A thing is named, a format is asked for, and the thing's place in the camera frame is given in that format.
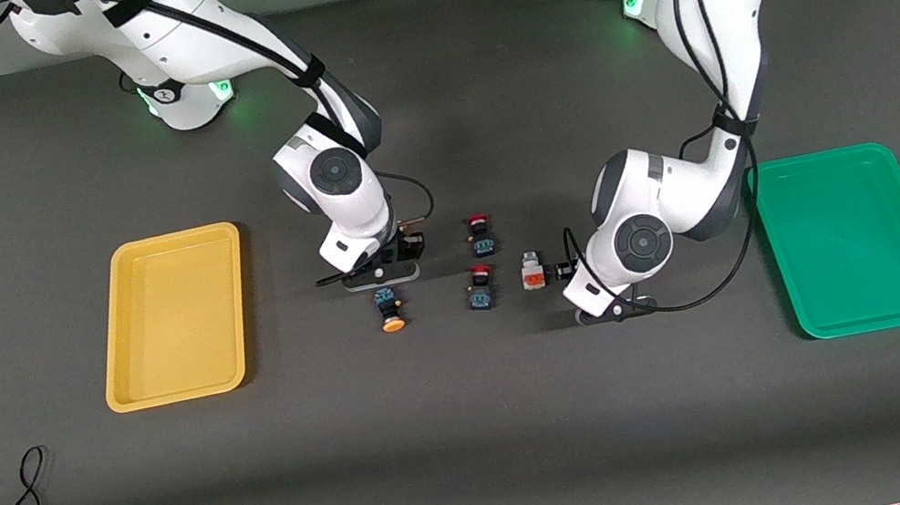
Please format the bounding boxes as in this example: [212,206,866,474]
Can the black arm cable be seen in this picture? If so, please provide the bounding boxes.
[520,0,782,330]
[0,0,446,346]

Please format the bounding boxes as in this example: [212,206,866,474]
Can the red push button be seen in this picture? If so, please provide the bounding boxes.
[462,211,500,260]
[462,263,502,314]

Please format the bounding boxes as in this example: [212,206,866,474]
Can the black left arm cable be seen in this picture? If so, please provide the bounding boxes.
[520,0,782,330]

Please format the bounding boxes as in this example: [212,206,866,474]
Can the yellow plastic tray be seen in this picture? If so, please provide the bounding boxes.
[79,220,267,415]

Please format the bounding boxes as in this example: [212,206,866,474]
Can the green plastic tray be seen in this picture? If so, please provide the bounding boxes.
[745,136,900,348]

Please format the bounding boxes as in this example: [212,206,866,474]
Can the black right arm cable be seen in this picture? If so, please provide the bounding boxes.
[0,0,446,346]

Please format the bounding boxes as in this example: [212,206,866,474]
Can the white orange push button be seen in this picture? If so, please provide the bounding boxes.
[516,249,551,293]

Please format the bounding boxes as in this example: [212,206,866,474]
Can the dark grey table mat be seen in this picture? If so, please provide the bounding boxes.
[0,0,900,505]

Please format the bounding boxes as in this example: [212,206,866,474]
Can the yellow push button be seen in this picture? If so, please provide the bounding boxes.
[369,283,410,336]

